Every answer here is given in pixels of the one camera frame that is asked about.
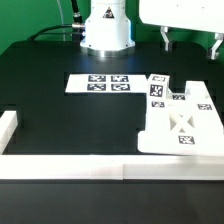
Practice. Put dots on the white chair back frame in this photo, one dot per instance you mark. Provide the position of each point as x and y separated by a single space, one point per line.
183 124

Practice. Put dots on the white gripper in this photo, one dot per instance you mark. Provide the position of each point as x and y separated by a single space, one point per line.
202 15

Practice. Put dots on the white U-shaped fence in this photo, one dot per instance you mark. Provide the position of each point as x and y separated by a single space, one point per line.
94 167

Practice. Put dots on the white marker base plate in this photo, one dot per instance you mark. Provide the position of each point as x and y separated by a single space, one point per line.
106 83

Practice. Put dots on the white nut cube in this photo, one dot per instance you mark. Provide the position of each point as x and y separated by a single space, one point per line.
158 85

